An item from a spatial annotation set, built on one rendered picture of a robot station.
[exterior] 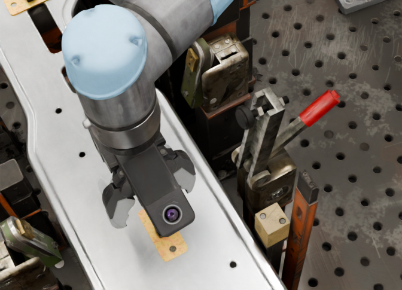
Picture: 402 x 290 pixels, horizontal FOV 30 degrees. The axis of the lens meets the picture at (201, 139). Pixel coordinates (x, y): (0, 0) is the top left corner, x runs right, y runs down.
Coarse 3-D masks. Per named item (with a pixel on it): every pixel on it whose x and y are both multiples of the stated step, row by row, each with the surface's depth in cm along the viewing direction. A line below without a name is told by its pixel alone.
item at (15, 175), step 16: (0, 176) 109; (16, 176) 109; (0, 192) 108; (16, 192) 111; (32, 192) 114; (0, 208) 112; (16, 208) 114; (32, 208) 117; (32, 224) 122; (48, 224) 129; (64, 240) 134
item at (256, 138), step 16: (256, 96) 87; (272, 96) 87; (240, 112) 86; (256, 112) 87; (272, 112) 86; (256, 128) 93; (272, 128) 89; (256, 144) 95; (272, 144) 93; (240, 160) 100; (256, 160) 95
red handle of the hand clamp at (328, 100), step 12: (324, 96) 95; (336, 96) 95; (312, 108) 95; (324, 108) 95; (300, 120) 96; (312, 120) 96; (288, 132) 97; (300, 132) 97; (276, 144) 98; (252, 156) 99
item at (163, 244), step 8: (144, 216) 104; (144, 224) 103; (152, 224) 103; (152, 232) 103; (176, 232) 103; (152, 240) 102; (160, 240) 102; (168, 240) 102; (176, 240) 102; (160, 248) 102; (168, 248) 102; (176, 248) 102; (184, 248) 102; (168, 256) 101; (176, 256) 101
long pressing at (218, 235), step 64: (0, 0) 123; (64, 0) 122; (0, 64) 118; (64, 64) 116; (64, 128) 111; (64, 192) 106; (192, 192) 106; (128, 256) 102; (192, 256) 101; (256, 256) 100
